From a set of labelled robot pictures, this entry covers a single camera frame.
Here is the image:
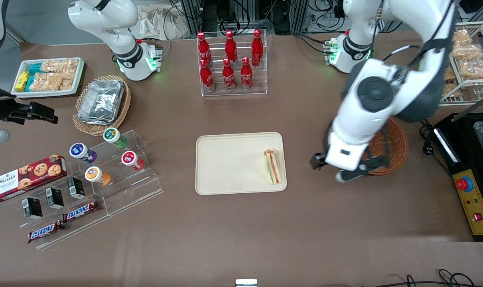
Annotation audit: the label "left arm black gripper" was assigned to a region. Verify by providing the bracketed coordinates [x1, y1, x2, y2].
[310, 152, 388, 176]

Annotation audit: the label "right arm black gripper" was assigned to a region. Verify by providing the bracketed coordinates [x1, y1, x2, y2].
[0, 84, 59, 125]

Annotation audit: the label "triangular sandwich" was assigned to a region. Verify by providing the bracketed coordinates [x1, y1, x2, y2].
[264, 149, 283, 185]

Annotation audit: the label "white rectangular snack tray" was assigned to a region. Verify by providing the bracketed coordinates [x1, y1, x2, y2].
[11, 57, 85, 98]

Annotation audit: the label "brown round wicker basket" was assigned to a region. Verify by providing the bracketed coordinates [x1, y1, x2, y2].
[363, 117, 409, 176]

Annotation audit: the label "beige rectangular serving tray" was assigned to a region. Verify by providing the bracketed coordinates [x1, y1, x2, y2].
[195, 132, 288, 196]

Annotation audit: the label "light oval wicker basket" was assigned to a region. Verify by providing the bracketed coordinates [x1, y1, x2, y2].
[73, 75, 132, 136]

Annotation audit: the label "yellow snack packet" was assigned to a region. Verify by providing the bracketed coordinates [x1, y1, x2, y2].
[15, 71, 30, 92]

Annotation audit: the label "small purple drink bottle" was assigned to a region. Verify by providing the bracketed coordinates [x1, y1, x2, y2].
[69, 143, 98, 164]

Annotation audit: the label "red Walkers cookie box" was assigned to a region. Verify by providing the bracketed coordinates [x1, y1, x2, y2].
[0, 154, 68, 202]

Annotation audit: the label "stack of foil trays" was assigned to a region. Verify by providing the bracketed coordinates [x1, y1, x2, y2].
[78, 80, 125, 126]

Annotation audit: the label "small green drink bottle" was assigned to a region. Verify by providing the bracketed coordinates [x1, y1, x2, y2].
[103, 127, 128, 149]

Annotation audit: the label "small black carton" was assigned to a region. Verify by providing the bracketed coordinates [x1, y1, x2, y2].
[67, 177, 86, 200]
[45, 187, 65, 209]
[22, 197, 43, 220]

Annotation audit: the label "small orange drink bottle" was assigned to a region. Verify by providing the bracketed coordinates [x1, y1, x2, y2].
[85, 166, 112, 187]

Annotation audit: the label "small red drink bottle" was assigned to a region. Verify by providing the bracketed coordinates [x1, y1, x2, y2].
[121, 151, 145, 171]

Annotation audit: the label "Snickers chocolate bar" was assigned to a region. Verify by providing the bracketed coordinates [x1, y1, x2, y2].
[28, 220, 65, 244]
[62, 200, 100, 223]

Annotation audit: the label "clear acrylic bottle rack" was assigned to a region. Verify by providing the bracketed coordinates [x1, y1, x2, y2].
[197, 29, 268, 97]

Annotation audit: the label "red cola bottle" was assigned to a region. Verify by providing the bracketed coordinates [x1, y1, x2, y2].
[222, 59, 236, 92]
[240, 57, 253, 91]
[251, 29, 264, 67]
[197, 32, 213, 67]
[200, 59, 215, 92]
[225, 30, 239, 64]

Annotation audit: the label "clear acrylic stepped display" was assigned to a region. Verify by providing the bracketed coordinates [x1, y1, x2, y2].
[9, 130, 164, 251]

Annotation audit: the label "black countertop appliance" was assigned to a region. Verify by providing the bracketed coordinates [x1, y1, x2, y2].
[432, 112, 483, 242]

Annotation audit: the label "yellow emergency stop control box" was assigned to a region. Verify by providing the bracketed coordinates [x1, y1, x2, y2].
[451, 169, 483, 237]

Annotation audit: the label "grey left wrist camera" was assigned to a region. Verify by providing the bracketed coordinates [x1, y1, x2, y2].
[335, 168, 372, 183]

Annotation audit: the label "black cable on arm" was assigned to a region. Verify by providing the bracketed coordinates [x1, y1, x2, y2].
[371, 0, 455, 72]

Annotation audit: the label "black floor cables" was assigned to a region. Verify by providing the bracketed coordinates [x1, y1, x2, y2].
[361, 269, 483, 287]

